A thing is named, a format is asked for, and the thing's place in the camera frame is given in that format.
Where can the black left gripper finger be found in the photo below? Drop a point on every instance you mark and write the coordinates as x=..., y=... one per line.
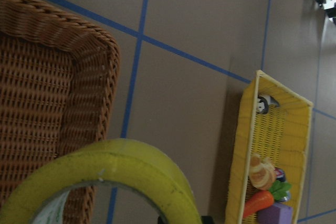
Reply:
x=205, y=220

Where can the yellow tape roll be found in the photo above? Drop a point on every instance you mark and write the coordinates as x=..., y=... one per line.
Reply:
x=138, y=166

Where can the yellow plastic basket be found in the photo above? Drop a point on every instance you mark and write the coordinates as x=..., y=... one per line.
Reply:
x=282, y=134

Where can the brown wicker basket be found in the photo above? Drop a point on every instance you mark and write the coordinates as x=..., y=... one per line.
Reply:
x=58, y=80

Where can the toy carrot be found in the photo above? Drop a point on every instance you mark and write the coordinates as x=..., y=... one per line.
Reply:
x=263, y=199

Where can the toy bread croissant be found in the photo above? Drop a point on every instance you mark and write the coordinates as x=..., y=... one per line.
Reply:
x=261, y=172

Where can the purple block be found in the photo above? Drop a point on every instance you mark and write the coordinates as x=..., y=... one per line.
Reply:
x=278, y=213

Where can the small round can toy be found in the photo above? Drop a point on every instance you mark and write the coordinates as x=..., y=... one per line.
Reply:
x=280, y=175

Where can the panda figurine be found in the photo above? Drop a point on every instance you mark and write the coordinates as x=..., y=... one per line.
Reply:
x=264, y=103

